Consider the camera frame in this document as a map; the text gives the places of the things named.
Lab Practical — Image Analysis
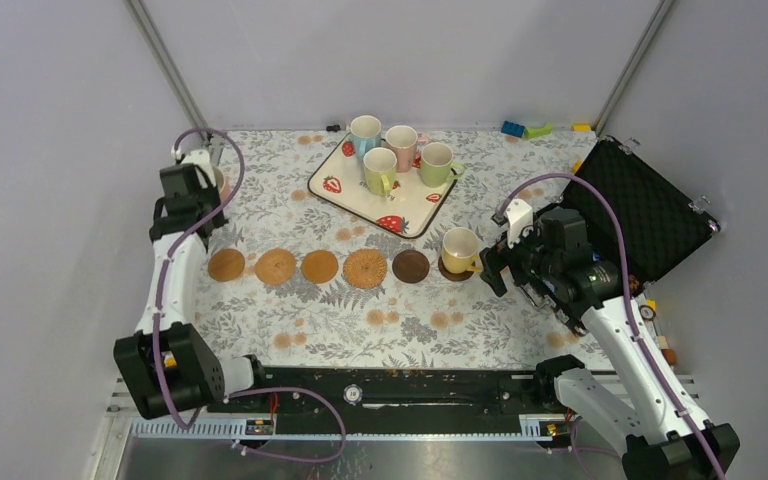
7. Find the woven rattan coaster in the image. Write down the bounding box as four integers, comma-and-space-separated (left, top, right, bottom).
343, 249, 388, 289

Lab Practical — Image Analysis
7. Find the pink mug back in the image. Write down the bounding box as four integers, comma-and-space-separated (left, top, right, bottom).
383, 125, 430, 173

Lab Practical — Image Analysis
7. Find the black poker chip case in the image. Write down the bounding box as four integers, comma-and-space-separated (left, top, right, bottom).
513, 135, 721, 336

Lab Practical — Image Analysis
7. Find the green mug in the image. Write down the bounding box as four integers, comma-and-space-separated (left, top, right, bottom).
420, 142, 466, 188

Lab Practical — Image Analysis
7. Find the green toy brick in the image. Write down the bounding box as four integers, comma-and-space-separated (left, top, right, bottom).
524, 122, 554, 140

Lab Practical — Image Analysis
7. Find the blue toy brick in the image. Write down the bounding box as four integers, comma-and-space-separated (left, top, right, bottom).
500, 121, 526, 138

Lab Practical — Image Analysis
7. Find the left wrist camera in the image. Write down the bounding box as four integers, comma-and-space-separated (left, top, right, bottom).
172, 148, 217, 187

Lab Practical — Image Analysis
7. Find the tan woven coaster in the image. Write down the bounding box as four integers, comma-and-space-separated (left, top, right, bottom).
255, 248, 296, 285

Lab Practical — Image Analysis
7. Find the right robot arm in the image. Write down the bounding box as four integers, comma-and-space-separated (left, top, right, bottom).
480, 200, 740, 479

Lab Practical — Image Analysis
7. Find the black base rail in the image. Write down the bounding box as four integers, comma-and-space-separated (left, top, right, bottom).
207, 355, 583, 437

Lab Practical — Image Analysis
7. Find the small dark wooden coaster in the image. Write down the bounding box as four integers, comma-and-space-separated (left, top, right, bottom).
392, 249, 430, 284

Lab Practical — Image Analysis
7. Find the blue mug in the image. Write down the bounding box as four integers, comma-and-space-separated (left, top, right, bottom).
349, 115, 382, 160

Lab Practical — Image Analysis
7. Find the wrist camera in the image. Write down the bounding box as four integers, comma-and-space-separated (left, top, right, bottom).
492, 198, 534, 249
172, 148, 217, 187

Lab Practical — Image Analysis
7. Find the floral tablecloth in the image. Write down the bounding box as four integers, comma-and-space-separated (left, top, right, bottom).
194, 131, 610, 370

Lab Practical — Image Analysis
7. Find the yellow-green mug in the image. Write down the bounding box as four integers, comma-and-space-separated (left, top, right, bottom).
363, 147, 397, 197

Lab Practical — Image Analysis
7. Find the yellow mug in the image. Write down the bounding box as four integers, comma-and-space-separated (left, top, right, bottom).
442, 227, 483, 273

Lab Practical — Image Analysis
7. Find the pink mug front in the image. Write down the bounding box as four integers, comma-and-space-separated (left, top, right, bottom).
212, 167, 231, 202

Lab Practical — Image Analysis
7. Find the white poker chip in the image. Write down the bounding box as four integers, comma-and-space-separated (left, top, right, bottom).
343, 384, 363, 405

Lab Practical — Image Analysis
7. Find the dark wooden coaster under mug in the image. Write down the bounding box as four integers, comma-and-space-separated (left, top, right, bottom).
437, 257, 474, 282

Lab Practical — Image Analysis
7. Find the strawberry print tray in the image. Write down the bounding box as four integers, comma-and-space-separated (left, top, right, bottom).
307, 132, 459, 240

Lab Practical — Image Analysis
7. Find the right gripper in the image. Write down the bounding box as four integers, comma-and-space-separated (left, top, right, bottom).
479, 216, 561, 297

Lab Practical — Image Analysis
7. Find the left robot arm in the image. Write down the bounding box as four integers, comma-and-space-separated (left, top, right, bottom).
113, 163, 271, 420

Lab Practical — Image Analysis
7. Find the pink mug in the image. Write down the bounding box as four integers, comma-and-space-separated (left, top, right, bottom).
383, 125, 430, 173
212, 167, 231, 202

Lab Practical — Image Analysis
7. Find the leftmost light wooden coaster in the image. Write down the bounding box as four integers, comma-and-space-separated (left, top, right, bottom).
207, 248, 246, 283

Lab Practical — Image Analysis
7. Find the light bamboo coaster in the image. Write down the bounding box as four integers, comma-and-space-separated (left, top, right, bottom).
301, 250, 339, 284

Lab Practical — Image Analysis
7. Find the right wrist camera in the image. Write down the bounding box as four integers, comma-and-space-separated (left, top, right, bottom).
492, 198, 534, 249

